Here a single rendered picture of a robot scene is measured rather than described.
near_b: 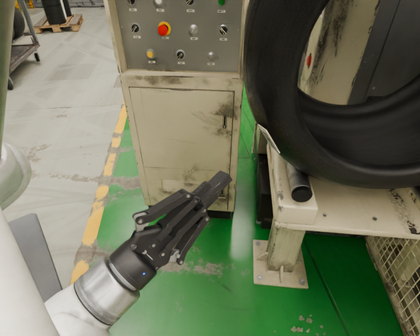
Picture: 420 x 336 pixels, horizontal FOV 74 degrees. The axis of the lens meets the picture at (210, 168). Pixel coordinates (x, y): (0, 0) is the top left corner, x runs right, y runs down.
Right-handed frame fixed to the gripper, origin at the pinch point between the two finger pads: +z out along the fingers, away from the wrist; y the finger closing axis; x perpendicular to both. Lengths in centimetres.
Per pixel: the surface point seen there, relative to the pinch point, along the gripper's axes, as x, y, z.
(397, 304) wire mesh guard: 2, 91, 30
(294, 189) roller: 0.0, 15.3, 14.7
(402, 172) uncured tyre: 14.2, 18.9, 29.3
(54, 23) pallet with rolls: -646, -115, 99
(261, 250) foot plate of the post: -64, 95, 18
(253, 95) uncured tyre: -1.6, -7.6, 17.1
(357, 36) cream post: -9, 3, 59
